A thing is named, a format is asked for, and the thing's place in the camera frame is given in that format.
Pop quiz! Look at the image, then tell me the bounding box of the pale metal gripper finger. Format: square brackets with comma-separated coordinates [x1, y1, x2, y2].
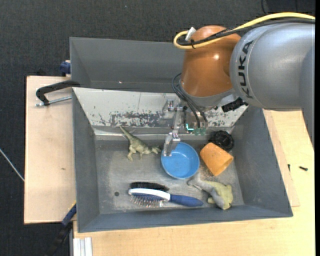
[163, 132, 181, 158]
[161, 99, 176, 124]

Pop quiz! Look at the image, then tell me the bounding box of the blue bowl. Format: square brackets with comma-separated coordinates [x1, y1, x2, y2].
[160, 141, 201, 180]

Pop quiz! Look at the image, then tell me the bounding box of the green toy dinosaur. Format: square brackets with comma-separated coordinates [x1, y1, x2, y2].
[119, 124, 162, 162]

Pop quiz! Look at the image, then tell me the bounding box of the black round lid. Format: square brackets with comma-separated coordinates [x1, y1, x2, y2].
[208, 129, 235, 152]

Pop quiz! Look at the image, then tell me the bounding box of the orange cup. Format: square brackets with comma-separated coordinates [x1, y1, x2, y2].
[199, 141, 235, 177]

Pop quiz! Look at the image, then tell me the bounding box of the blue and white hairbrush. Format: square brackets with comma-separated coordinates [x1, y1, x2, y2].
[127, 187, 205, 209]

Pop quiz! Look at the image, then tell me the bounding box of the grey metal bin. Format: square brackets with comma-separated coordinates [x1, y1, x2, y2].
[69, 36, 294, 233]

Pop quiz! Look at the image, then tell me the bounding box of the grey and green plush toy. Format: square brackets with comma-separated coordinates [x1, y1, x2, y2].
[187, 172, 234, 211]

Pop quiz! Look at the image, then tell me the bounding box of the black cylinder on white bracket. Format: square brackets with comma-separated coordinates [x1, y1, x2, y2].
[220, 97, 249, 114]

